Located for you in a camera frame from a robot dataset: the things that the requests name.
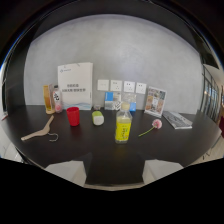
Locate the pink flower with green stem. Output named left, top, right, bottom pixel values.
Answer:
left=138, top=118, right=164, bottom=138

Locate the yellow drink bottle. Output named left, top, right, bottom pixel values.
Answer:
left=114, top=101, right=134, bottom=145

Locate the tall yellow box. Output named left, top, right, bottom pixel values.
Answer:
left=42, top=84, right=56, bottom=115

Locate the green and white cylinder object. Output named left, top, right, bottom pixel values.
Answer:
left=91, top=110, right=105, bottom=127

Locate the clear bottle with pink base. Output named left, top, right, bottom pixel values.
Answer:
left=52, top=84, right=64, bottom=114

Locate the glass door frame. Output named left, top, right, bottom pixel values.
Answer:
left=199, top=63, right=224, bottom=123

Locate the wooden clothes hanger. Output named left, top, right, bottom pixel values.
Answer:
left=20, top=114, right=60, bottom=143

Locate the grey magazine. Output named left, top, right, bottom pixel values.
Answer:
left=162, top=110, right=194, bottom=131

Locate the blue and white box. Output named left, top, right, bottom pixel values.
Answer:
left=104, top=91, right=123, bottom=112

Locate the clear packet with blue part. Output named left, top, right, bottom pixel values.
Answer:
left=121, top=93, right=138, bottom=113

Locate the white paper bag with print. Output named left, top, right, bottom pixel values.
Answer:
left=56, top=61, right=94, bottom=111

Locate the red plastic cup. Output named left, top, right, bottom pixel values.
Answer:
left=65, top=106, right=81, bottom=128

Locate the white wall socket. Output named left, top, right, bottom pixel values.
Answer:
left=123, top=80, right=137, bottom=94
left=110, top=79, right=124, bottom=93
left=96, top=78, right=111, bottom=92
left=135, top=81, right=148, bottom=95

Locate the standing picture card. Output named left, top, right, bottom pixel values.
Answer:
left=143, top=86, right=168, bottom=119

